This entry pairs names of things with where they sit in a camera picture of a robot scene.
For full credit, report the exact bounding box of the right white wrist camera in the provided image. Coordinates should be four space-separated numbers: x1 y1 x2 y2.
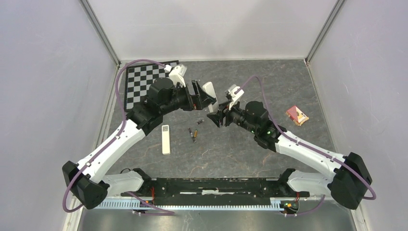
226 84 244 110

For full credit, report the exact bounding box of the long white remote control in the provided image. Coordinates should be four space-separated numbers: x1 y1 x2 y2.
162 125 171 155

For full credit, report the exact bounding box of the red white remote control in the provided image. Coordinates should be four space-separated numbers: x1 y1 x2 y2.
202 81 219 113

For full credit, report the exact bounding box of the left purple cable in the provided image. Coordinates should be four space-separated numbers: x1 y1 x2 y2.
62 59 169 213

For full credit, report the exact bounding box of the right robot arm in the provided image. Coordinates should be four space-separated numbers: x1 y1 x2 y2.
207 101 372 210

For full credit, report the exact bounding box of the black white chessboard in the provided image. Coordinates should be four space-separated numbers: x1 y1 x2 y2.
124 63 169 112

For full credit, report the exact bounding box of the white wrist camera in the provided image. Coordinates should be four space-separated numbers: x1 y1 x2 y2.
164 64 187 87
226 84 244 110

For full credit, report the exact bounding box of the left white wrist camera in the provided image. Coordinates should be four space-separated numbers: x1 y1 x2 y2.
164 64 187 87

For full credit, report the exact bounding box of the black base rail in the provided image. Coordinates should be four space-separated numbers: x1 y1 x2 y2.
134 178 310 205

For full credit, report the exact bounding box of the white toothed cable duct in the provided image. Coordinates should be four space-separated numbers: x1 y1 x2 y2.
95 197 284 211

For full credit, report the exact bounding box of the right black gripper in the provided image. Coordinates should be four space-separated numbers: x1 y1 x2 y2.
207 98 257 135

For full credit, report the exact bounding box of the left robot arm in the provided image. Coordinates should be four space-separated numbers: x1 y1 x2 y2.
62 77 217 209

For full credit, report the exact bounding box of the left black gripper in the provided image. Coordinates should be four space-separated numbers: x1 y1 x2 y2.
161 80 215 115

